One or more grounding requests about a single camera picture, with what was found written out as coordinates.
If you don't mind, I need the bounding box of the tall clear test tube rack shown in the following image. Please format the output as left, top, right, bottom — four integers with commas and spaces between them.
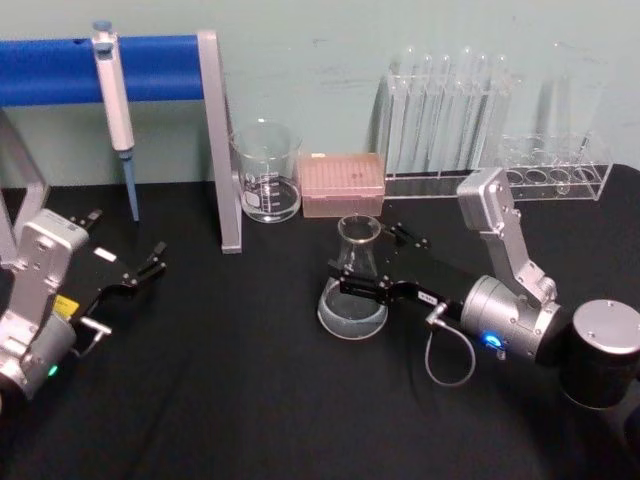
383, 69, 507, 200

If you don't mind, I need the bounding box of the clear glass beaker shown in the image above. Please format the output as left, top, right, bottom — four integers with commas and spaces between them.
229, 119, 304, 225

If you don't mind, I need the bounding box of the tall clear glass cylinder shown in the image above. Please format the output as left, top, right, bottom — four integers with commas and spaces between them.
541, 41, 602, 162

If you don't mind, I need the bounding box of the clear test tube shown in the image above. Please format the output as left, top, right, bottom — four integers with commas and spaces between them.
458, 45, 476, 174
420, 53, 436, 176
437, 53, 453, 176
401, 45, 419, 174
475, 52, 492, 174

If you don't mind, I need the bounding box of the right gripper cable with plug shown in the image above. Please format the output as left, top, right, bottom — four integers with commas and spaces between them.
423, 302, 477, 387

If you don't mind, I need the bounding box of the low clear rack with holes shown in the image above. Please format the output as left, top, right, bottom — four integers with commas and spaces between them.
498, 131, 614, 202

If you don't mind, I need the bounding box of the black table cloth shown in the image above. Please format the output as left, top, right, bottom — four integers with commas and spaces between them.
0, 162, 640, 480

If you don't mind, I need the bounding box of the white and blue pipette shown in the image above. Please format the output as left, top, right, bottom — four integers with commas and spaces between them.
91, 19, 142, 223

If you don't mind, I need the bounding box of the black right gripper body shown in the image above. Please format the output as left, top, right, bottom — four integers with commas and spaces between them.
385, 245, 477, 322

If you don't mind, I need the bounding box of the clear glass conical flask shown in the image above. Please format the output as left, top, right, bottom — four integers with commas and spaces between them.
317, 214, 390, 341

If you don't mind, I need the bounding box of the blue and grey pipette stand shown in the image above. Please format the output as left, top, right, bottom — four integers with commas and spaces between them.
0, 29, 245, 274

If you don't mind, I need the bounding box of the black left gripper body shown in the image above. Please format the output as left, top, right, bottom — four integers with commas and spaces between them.
51, 236, 142, 322

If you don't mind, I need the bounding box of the left gripper cable with plug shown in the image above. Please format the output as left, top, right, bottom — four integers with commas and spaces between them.
72, 316, 113, 359

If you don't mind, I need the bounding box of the pink pipette tip box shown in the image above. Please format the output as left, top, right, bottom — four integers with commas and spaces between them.
298, 152, 387, 219

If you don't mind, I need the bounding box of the gripper cable with plug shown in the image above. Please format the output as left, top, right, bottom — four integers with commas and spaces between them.
423, 302, 477, 387
72, 316, 113, 359

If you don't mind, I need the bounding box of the small leaning clear tube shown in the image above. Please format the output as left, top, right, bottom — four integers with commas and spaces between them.
556, 131, 594, 197

